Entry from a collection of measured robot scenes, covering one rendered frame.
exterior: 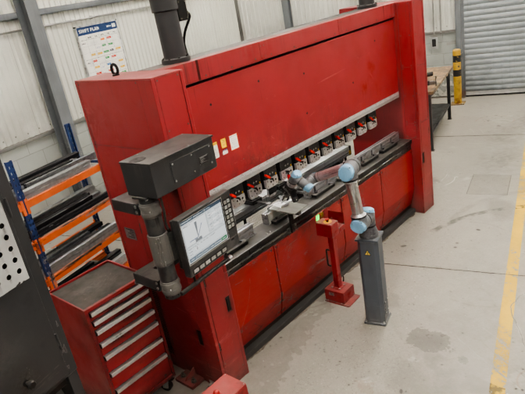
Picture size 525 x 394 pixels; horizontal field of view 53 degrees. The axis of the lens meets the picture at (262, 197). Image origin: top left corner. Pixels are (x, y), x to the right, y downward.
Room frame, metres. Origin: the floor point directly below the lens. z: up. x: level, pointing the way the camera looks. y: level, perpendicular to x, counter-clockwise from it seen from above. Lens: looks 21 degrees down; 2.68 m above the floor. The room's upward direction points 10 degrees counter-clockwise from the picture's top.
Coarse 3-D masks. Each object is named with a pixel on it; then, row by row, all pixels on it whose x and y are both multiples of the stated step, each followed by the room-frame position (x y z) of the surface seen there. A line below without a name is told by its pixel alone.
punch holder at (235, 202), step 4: (240, 184) 3.78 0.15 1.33; (232, 188) 3.72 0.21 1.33; (236, 188) 3.74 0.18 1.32; (240, 188) 3.77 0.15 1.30; (232, 192) 3.71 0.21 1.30; (236, 192) 3.74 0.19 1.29; (240, 192) 3.77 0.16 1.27; (240, 196) 3.76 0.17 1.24; (244, 196) 3.78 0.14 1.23; (232, 200) 3.70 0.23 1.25; (236, 200) 3.72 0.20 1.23; (240, 200) 3.75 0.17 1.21; (244, 200) 3.78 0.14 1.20; (232, 204) 3.69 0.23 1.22; (236, 204) 3.72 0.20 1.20; (240, 204) 3.75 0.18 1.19
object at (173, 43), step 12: (156, 0) 3.63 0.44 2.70; (168, 0) 3.64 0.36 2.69; (180, 0) 3.76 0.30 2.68; (156, 12) 3.64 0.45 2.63; (168, 12) 3.65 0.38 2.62; (180, 12) 3.75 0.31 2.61; (156, 24) 3.69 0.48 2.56; (168, 24) 3.64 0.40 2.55; (168, 36) 3.64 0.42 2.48; (180, 36) 3.68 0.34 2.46; (168, 48) 3.65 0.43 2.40; (180, 48) 3.66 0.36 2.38; (168, 60) 3.63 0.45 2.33; (180, 60) 3.63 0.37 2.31
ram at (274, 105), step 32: (352, 32) 5.05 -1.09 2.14; (384, 32) 5.44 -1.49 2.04; (256, 64) 4.08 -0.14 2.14; (288, 64) 4.33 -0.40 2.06; (320, 64) 4.63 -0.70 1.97; (352, 64) 4.99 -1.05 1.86; (384, 64) 5.40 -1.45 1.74; (192, 96) 3.59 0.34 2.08; (224, 96) 3.79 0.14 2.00; (256, 96) 4.02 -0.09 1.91; (288, 96) 4.29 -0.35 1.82; (320, 96) 4.59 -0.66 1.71; (352, 96) 4.95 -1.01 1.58; (384, 96) 5.36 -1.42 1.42; (224, 128) 3.75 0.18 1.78; (256, 128) 3.98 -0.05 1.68; (288, 128) 4.24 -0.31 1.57; (320, 128) 4.55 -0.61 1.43; (224, 160) 3.70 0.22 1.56; (256, 160) 3.94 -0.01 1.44
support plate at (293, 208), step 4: (292, 204) 4.00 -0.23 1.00; (296, 204) 3.99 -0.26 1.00; (300, 204) 3.97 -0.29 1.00; (304, 204) 3.96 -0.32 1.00; (272, 208) 4.00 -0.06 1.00; (276, 208) 3.98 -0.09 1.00; (280, 208) 3.97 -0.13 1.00; (284, 208) 3.95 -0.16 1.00; (288, 208) 3.94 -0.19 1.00; (292, 208) 3.92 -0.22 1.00; (296, 208) 3.91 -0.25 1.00; (300, 208) 3.89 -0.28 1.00; (284, 212) 3.88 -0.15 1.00; (288, 212) 3.86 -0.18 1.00; (292, 212) 3.85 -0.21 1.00; (296, 212) 3.83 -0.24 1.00
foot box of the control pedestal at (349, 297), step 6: (342, 282) 4.11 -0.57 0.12; (324, 288) 4.07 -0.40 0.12; (330, 288) 4.05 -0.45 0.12; (342, 288) 4.01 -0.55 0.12; (348, 288) 4.01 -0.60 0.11; (330, 294) 4.02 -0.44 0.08; (336, 294) 3.98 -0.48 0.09; (342, 294) 3.94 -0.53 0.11; (348, 294) 4.00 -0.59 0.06; (354, 294) 4.06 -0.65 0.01; (330, 300) 4.03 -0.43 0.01; (336, 300) 3.99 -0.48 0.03; (342, 300) 3.94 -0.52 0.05; (348, 300) 3.98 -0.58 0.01; (354, 300) 3.97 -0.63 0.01; (348, 306) 3.89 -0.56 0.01
